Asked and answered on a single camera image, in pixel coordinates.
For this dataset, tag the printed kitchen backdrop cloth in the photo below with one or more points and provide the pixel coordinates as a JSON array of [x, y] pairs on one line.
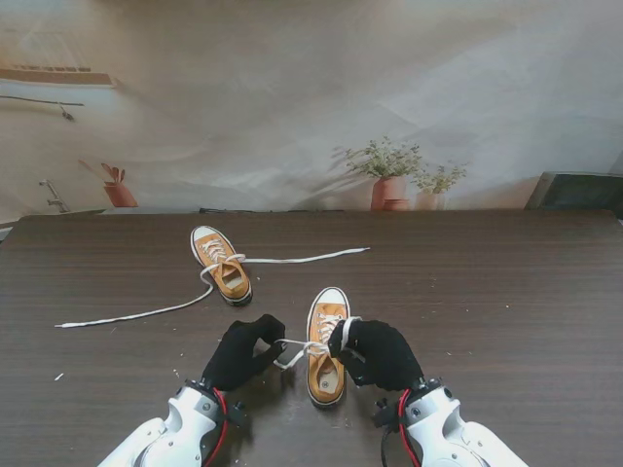
[[292, 97]]

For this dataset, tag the yellow canvas sneaker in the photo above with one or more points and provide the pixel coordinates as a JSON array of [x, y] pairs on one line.
[[330, 307], [229, 288]]

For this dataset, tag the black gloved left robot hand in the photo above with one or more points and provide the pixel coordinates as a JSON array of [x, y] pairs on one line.
[[233, 355]]

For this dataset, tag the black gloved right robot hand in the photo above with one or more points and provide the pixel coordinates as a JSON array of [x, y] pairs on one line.
[[384, 355]]

